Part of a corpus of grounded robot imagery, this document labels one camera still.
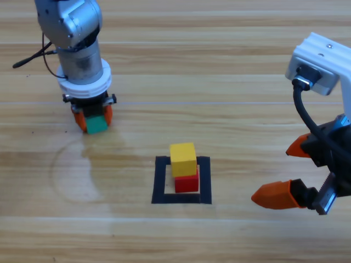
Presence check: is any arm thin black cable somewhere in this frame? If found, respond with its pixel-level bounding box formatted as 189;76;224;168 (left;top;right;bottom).
41;32;69;81

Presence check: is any yellow wooden block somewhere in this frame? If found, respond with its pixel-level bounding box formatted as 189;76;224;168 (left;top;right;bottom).
169;142;197;178

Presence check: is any green wooden block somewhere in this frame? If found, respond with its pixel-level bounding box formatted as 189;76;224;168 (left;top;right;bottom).
84;114;109;135

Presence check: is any black tape square outline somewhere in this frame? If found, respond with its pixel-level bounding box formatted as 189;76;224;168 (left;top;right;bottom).
151;156;213;205

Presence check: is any red wooden block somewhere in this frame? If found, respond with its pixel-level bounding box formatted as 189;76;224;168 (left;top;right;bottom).
174;168;200;193

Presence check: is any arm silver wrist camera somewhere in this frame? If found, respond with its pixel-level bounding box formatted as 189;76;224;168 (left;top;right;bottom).
284;57;341;96

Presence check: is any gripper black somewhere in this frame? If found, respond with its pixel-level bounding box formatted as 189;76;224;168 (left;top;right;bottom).
251;115;351;216
62;92;118;134

